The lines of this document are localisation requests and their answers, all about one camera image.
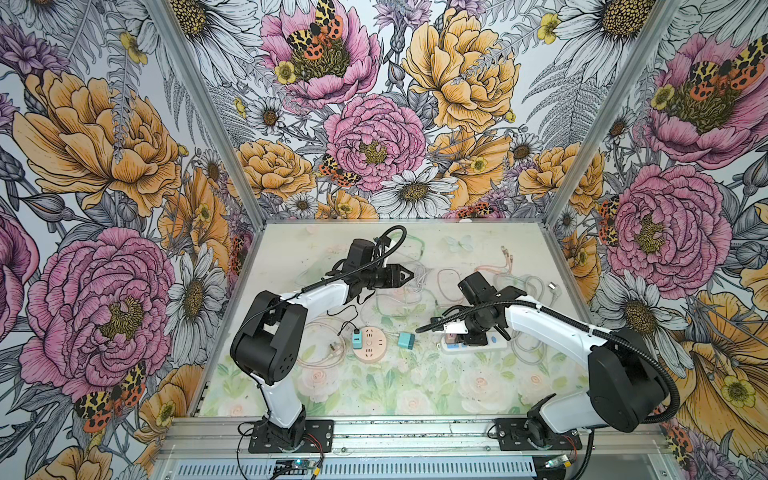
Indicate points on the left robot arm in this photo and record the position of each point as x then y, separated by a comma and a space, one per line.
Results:
266, 348

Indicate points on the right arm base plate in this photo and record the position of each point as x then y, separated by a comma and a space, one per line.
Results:
524, 434

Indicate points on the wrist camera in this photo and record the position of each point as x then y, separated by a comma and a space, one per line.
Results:
452, 328
360, 253

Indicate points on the teal charger with black cable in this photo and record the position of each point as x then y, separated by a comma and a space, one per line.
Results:
357, 340

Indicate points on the white blue power strip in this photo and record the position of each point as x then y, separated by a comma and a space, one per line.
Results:
453, 344

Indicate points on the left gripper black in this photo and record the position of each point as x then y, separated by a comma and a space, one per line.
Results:
395, 275

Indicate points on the teal charger with white cable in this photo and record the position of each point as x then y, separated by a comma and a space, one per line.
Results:
406, 340

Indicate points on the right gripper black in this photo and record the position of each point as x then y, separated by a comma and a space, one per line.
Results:
476, 340

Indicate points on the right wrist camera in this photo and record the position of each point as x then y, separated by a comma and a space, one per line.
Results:
452, 328

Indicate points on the aluminium front rail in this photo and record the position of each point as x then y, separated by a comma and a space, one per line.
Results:
219, 438

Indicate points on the round pink power socket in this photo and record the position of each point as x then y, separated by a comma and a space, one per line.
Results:
374, 345

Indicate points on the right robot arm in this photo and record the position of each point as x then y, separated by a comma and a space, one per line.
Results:
627, 386

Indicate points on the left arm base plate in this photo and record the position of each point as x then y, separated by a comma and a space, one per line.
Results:
306, 436

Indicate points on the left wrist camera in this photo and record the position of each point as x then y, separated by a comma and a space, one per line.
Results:
360, 253

